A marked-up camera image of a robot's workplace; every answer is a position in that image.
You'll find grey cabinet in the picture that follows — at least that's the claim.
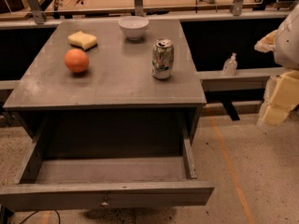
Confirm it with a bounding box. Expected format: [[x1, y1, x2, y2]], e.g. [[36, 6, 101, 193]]
[[2, 18, 207, 161]]

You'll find clear sanitizer bottle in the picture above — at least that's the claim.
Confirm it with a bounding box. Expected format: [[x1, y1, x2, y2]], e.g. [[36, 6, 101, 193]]
[[222, 53, 237, 77]]

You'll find grey open top drawer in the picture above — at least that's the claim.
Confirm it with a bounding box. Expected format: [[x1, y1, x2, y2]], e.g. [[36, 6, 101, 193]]
[[0, 111, 216, 213]]

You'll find orange fruit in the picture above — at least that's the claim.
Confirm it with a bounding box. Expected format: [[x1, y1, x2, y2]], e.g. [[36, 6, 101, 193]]
[[64, 49, 89, 74]]

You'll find crushed soda can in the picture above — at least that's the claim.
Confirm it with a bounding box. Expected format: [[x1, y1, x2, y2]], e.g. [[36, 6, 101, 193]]
[[151, 37, 174, 79]]

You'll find black floor cable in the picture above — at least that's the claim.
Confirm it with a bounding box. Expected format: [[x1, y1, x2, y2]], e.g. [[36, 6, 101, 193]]
[[19, 209, 62, 224]]

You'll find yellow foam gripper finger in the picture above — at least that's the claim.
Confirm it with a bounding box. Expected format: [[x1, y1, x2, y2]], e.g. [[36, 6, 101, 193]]
[[254, 30, 277, 53], [261, 70, 299, 126]]

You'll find yellow sponge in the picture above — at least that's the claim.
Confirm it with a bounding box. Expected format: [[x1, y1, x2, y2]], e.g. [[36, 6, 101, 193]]
[[68, 31, 97, 50]]

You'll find white bowl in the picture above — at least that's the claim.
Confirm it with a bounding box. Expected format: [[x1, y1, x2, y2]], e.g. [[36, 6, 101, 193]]
[[119, 16, 149, 40]]

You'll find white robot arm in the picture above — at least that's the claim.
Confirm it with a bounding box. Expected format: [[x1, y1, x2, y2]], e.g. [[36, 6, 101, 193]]
[[254, 5, 299, 127]]

